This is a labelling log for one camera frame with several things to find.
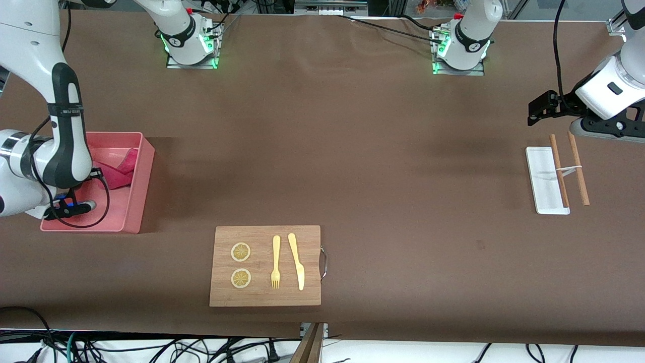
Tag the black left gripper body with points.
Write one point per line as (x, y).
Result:
(565, 103)

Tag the red cloth with grey edging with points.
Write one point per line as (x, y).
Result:
(121, 171)

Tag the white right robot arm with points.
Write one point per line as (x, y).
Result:
(30, 40)

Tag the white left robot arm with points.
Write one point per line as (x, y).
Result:
(473, 30)

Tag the pink plastic bin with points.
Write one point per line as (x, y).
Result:
(126, 212)

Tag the wooden rod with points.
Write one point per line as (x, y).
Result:
(575, 151)
(557, 161)

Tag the white rectangular tray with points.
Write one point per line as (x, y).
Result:
(541, 176)

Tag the orange object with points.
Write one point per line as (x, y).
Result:
(424, 5)

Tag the lemon slice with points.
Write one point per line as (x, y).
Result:
(241, 252)
(241, 278)

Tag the wooden cutting board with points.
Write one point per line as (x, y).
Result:
(259, 267)

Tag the yellow plastic fork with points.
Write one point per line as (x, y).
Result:
(276, 252)

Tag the yellow plastic knife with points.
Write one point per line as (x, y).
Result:
(299, 272)

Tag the grey metal box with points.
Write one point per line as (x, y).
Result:
(327, 6)

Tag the brown wooden plank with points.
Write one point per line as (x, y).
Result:
(308, 348)

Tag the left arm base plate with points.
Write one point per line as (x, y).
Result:
(463, 73)

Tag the aluminium frame profile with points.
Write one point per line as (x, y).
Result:
(617, 25)

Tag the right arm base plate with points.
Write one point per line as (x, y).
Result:
(191, 66)

